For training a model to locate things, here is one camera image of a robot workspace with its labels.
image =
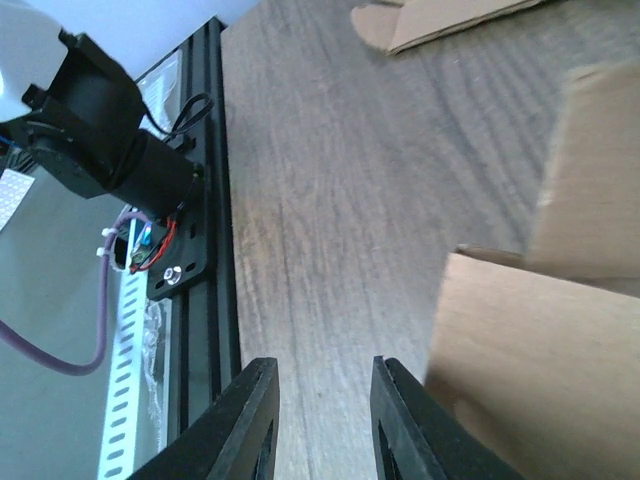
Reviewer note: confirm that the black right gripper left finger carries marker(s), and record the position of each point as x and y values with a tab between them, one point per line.
235	438

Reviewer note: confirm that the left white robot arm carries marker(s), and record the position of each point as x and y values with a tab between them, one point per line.
76	111

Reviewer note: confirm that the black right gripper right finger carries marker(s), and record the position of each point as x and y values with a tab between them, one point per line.
415	438

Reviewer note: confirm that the cardboard box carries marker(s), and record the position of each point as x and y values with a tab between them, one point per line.
537	355

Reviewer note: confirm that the light blue slotted cable duct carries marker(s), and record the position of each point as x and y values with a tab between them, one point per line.
118	446

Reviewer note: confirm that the black aluminium frame rail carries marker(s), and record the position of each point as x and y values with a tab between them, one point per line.
204	349

